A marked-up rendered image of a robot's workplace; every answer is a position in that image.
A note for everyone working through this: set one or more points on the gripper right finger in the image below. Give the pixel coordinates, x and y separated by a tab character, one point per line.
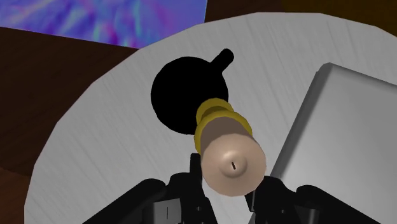
279	198

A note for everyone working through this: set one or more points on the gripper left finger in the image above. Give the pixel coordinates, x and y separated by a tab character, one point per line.
186	192

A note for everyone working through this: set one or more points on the grey box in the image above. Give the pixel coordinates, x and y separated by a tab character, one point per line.
341	139

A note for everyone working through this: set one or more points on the round grey table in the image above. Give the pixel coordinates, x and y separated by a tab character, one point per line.
108	139

